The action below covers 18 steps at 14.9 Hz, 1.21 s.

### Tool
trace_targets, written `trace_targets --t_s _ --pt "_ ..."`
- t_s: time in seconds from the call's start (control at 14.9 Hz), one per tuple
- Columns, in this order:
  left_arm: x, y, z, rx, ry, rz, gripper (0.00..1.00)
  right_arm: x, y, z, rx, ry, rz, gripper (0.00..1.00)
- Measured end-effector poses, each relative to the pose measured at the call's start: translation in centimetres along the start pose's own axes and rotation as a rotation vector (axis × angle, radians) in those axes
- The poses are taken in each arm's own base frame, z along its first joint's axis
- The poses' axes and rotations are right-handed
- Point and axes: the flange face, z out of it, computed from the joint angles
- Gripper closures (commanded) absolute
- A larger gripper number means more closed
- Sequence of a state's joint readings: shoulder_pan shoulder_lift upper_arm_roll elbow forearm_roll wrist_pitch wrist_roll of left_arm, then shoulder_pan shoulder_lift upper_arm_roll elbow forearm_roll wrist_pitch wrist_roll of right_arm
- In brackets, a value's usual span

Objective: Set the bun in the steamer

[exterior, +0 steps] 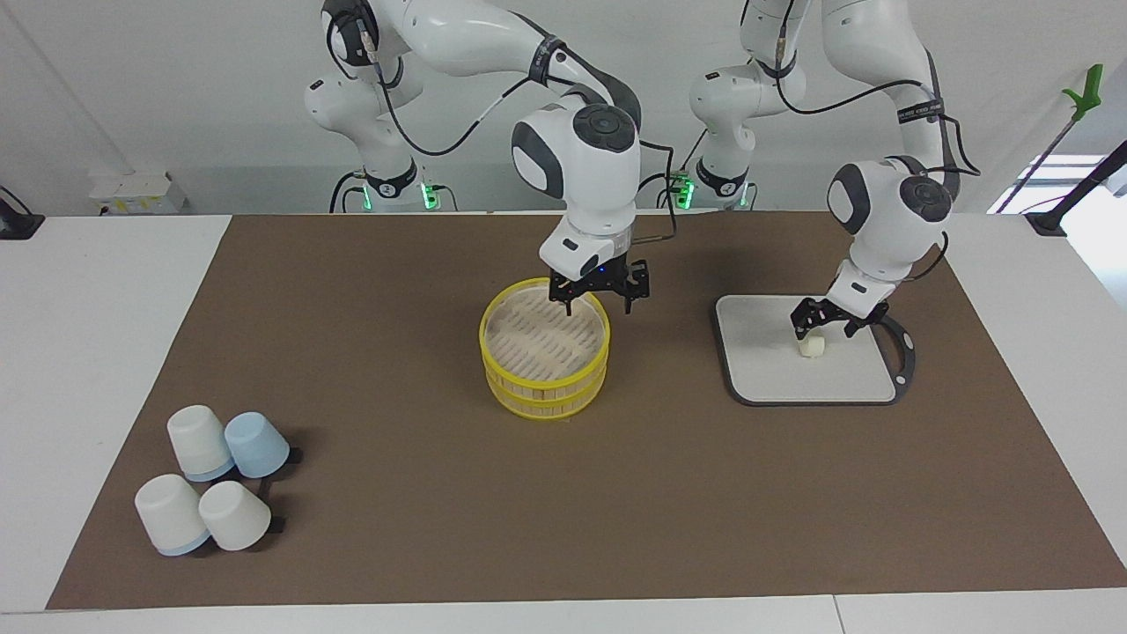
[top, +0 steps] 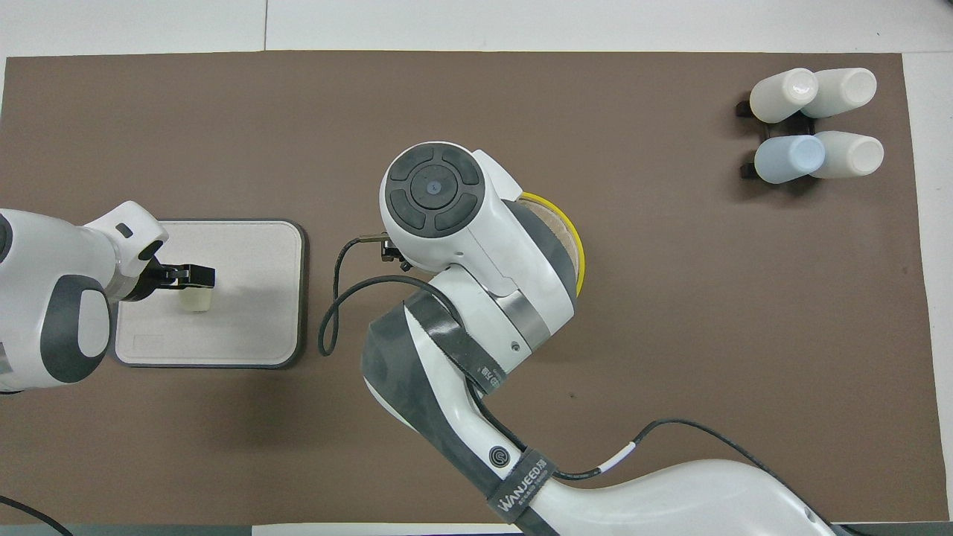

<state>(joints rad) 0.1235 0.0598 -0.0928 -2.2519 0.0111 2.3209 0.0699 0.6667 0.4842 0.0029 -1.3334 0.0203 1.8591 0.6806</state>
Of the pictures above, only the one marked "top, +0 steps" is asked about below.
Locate white bottle with glossy cap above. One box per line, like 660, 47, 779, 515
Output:
749, 68, 820, 124

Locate grey cutting board with handle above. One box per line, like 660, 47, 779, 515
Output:
109, 218, 307, 370

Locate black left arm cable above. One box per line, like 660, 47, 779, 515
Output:
0, 494, 74, 536

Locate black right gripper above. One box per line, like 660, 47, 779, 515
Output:
380, 232, 415, 272

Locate light blue plastic bottle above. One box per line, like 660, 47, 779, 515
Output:
753, 135, 826, 185

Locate yellow steamer basket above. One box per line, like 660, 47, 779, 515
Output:
517, 191, 587, 300

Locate brown table mat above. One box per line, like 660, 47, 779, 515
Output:
0, 51, 950, 526

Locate black labelled strap right arm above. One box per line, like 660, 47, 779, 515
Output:
404, 291, 510, 396

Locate white plastic bottle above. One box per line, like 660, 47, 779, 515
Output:
809, 130, 885, 179
801, 67, 878, 119

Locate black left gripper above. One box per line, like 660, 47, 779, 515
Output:
119, 253, 217, 303

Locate black bottle rack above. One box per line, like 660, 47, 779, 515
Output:
735, 94, 820, 182

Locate black printed strap right arm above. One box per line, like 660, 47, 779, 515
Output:
487, 448, 558, 526

